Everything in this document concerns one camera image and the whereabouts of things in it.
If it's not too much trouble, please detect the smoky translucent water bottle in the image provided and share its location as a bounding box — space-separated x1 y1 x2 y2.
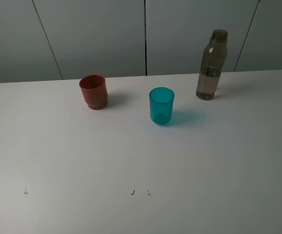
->
196 29 228 100

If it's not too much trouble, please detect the red plastic cup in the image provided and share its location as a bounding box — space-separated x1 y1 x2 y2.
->
79 75 108 110

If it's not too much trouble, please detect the teal translucent plastic cup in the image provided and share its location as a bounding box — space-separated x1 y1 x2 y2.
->
149 87 175 125

